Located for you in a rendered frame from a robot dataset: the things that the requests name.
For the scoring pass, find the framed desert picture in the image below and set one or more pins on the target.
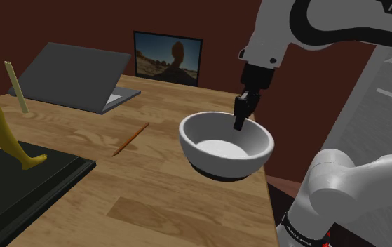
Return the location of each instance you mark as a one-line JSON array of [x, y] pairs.
[[167, 58]]

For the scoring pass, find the wooden desk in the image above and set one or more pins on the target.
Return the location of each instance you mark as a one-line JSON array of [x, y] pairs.
[[147, 205]]

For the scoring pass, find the pale yellow stick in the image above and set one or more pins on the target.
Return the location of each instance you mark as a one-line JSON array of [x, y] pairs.
[[16, 87]]

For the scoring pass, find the white bowl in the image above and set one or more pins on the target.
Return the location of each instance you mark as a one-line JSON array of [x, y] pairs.
[[224, 145]]

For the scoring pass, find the yellow figure on black base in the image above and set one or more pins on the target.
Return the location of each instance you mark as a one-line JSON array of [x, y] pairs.
[[18, 178]]

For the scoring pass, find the grey door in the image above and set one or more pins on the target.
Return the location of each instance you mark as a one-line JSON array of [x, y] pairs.
[[380, 113]]

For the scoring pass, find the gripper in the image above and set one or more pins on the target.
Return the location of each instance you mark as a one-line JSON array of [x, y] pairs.
[[255, 77]]

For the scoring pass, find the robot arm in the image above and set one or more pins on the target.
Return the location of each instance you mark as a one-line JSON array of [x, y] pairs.
[[339, 184]]

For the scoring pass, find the orange pencil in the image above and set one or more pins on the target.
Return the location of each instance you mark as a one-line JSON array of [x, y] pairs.
[[130, 139]]

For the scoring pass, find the grey laptop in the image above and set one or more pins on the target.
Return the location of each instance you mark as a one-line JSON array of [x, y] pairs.
[[74, 77]]

